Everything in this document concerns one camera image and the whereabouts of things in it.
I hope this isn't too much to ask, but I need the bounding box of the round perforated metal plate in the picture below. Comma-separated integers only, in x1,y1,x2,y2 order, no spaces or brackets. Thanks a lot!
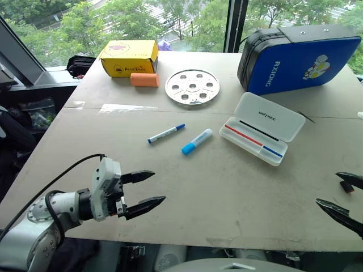
164,69,221,106

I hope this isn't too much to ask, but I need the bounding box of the light blue thick highlighter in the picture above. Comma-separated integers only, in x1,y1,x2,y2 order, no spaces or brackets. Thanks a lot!
181,128,214,156

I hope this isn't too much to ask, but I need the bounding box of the black metal table clamp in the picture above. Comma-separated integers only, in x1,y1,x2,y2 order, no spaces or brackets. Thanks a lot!
119,245,147,272

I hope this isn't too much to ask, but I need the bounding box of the black bag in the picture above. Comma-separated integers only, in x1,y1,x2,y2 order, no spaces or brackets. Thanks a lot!
66,55,97,79

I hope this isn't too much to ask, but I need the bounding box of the white pen case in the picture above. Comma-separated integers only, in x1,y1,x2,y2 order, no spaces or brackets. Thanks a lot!
219,91,306,167

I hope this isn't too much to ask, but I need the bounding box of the blue and black carry case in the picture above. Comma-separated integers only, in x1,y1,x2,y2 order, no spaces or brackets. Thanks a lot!
237,24,362,96

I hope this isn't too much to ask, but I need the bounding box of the clear tape strip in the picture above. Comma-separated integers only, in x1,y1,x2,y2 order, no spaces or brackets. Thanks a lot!
98,103,158,114

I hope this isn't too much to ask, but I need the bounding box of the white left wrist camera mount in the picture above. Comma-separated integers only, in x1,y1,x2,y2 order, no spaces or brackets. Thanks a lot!
91,157,123,222

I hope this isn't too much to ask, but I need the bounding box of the yellow cardboard box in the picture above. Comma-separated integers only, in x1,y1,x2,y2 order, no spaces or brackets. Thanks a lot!
99,40,159,78

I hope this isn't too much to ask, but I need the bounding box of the grey slanted beam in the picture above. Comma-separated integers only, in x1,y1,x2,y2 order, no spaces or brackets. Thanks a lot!
0,14,48,86

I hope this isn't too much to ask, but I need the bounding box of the orange foam block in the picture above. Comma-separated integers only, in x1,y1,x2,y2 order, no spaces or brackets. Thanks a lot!
130,73,160,88

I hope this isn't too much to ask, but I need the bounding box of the clear plastic bag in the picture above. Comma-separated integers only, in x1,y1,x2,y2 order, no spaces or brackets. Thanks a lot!
19,97,57,133

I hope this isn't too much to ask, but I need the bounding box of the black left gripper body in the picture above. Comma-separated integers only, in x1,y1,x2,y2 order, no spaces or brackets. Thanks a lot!
107,175,128,219

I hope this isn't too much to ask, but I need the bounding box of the thin blue marker pen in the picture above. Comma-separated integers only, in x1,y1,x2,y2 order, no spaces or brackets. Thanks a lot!
147,123,186,145

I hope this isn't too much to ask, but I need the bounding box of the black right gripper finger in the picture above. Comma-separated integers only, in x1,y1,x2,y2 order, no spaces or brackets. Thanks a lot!
315,198,363,239
335,171,363,195

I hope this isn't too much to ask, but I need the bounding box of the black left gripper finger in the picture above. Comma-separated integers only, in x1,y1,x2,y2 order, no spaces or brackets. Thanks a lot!
121,169,156,186
124,195,166,221

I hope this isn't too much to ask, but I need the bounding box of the black window post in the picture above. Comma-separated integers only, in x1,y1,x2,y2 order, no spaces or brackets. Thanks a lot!
223,0,249,53

